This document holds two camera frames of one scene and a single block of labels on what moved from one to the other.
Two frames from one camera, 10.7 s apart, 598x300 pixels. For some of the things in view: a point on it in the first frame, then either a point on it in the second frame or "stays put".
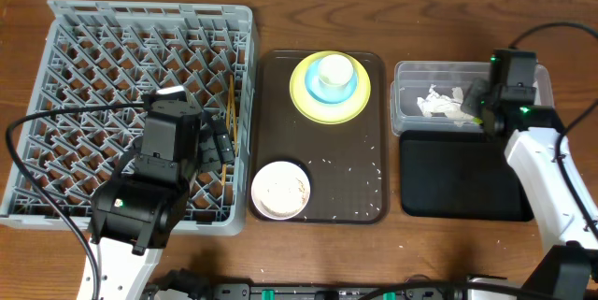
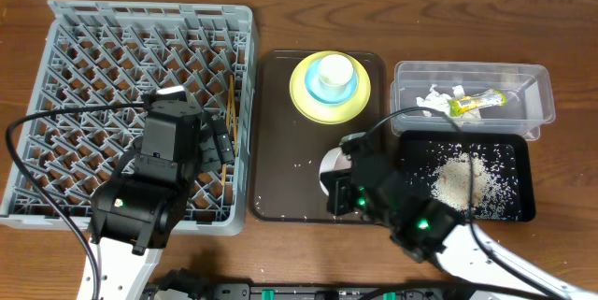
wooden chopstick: [231, 88] stays put
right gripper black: [474, 99] to [340, 195]
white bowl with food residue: [280, 190] to [335, 160]
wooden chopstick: [234, 115] stays put
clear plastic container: [428, 95] stays put
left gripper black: [206, 136] stays put
